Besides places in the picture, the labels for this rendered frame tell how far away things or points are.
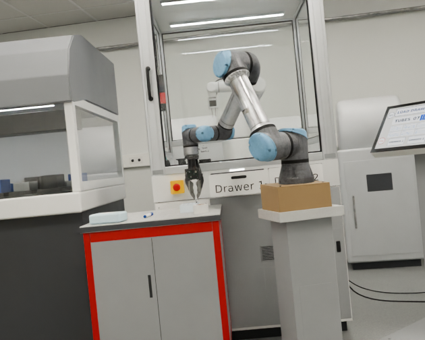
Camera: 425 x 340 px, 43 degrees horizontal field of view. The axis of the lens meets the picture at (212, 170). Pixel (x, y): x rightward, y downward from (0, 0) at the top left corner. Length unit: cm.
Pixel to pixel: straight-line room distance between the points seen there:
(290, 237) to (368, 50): 435
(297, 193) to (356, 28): 435
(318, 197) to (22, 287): 162
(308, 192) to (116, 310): 99
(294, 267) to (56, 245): 129
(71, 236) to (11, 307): 49
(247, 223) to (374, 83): 364
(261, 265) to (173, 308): 73
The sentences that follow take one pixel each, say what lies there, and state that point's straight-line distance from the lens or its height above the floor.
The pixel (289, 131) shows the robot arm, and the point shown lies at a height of 108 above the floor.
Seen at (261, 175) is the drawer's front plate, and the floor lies 90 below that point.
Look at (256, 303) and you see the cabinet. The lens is 305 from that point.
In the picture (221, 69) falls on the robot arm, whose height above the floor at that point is 138.
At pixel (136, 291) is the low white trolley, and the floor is 45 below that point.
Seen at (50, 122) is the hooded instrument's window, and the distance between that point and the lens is 287.
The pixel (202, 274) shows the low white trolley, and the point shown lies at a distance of 242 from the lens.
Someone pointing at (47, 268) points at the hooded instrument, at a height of 53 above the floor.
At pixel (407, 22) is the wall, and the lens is 649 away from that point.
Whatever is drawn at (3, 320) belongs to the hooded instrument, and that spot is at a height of 27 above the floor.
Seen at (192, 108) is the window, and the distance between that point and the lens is 300.
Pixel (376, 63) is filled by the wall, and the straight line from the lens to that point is 635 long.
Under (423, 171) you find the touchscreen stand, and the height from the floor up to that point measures 84.
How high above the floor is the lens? 97
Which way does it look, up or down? level
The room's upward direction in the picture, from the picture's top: 5 degrees counter-clockwise
